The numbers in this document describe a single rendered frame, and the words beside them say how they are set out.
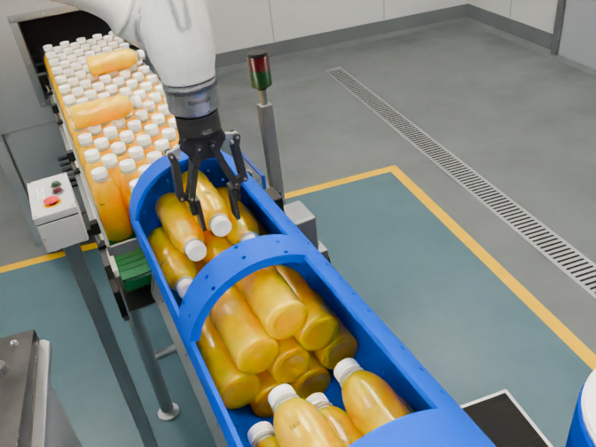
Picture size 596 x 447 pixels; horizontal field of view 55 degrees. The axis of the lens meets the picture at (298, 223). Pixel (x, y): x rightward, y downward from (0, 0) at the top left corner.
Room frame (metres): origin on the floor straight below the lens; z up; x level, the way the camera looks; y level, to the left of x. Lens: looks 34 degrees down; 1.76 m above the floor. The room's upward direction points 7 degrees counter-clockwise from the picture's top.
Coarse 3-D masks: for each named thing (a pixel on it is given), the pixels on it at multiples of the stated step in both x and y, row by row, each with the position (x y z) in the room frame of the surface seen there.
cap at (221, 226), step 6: (216, 216) 0.93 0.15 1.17; (222, 216) 0.93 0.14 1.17; (216, 222) 0.92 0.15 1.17; (222, 222) 0.92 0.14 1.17; (228, 222) 0.92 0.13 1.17; (216, 228) 0.92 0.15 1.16; (222, 228) 0.92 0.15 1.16; (228, 228) 0.92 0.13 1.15; (216, 234) 0.91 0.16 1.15; (222, 234) 0.92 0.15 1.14
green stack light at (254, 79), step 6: (252, 72) 1.64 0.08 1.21; (264, 72) 1.63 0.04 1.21; (270, 72) 1.64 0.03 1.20; (252, 78) 1.64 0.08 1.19; (258, 78) 1.63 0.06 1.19; (264, 78) 1.63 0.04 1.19; (270, 78) 1.64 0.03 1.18; (252, 84) 1.64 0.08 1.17; (258, 84) 1.63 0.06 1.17; (264, 84) 1.63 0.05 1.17; (270, 84) 1.64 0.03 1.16
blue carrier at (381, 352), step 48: (144, 192) 1.04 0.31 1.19; (240, 192) 1.17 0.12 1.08; (144, 240) 0.95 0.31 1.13; (288, 240) 0.76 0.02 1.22; (192, 288) 0.71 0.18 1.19; (336, 288) 0.64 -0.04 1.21; (192, 336) 0.65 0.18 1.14; (384, 336) 0.54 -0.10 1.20; (336, 384) 0.66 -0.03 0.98; (432, 384) 0.46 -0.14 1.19; (240, 432) 0.56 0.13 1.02; (384, 432) 0.38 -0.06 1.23; (432, 432) 0.37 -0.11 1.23; (480, 432) 0.40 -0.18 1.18
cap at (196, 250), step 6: (198, 240) 0.93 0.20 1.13; (186, 246) 0.92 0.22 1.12; (192, 246) 0.91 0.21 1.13; (198, 246) 0.91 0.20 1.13; (204, 246) 0.92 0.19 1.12; (186, 252) 0.91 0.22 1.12; (192, 252) 0.91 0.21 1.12; (198, 252) 0.91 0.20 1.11; (204, 252) 0.91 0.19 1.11; (192, 258) 0.90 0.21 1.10; (198, 258) 0.91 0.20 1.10
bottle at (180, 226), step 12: (156, 204) 1.08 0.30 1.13; (168, 204) 1.05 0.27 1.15; (180, 204) 1.05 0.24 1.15; (168, 216) 1.01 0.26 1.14; (180, 216) 0.99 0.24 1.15; (192, 216) 1.00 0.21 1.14; (168, 228) 0.98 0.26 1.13; (180, 228) 0.96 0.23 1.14; (192, 228) 0.96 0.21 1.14; (180, 240) 0.94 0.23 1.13; (192, 240) 0.93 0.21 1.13; (204, 240) 0.95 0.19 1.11
